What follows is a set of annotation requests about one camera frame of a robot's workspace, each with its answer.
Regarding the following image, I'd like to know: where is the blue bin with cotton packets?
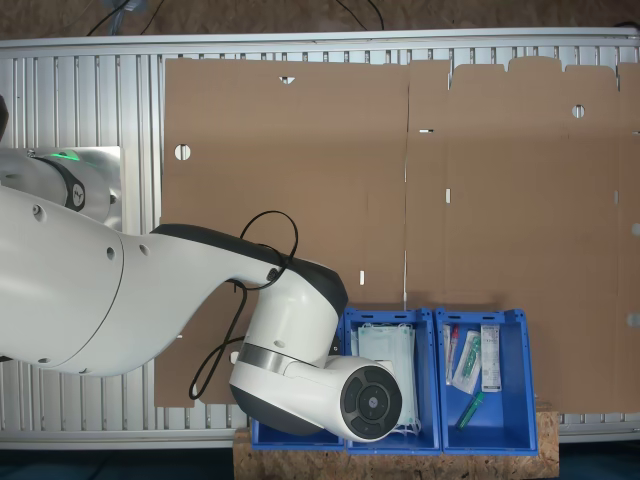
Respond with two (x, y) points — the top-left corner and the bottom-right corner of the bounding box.
(249, 324), (347, 451)

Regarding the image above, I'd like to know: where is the stack of white face masks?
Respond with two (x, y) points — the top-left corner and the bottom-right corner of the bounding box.
(349, 322), (422, 436)

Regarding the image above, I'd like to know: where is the blue bin with masks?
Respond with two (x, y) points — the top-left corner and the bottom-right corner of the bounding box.
(339, 305), (442, 455)

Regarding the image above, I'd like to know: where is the red capped tube packet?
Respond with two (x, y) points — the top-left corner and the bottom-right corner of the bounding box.
(443, 323), (461, 387)

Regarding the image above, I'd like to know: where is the green syringe in clear packet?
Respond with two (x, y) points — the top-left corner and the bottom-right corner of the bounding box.
(452, 329), (482, 394)

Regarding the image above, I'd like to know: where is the chipboard wood block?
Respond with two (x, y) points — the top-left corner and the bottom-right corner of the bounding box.
(232, 409), (560, 480)

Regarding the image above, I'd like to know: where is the loose green syringe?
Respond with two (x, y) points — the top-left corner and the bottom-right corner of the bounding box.
(455, 391), (486, 432)

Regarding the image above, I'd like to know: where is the long white printed packet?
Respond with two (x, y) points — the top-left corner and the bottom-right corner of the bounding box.
(480, 323), (503, 394)

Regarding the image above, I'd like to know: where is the blue bin with syringes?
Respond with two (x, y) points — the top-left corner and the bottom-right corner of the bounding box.
(433, 307), (539, 455)

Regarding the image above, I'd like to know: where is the brown cardboard sheet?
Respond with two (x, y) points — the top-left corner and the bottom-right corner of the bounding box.
(153, 57), (640, 414)

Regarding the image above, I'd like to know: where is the black floor cable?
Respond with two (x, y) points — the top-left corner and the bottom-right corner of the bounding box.
(335, 0), (386, 31)

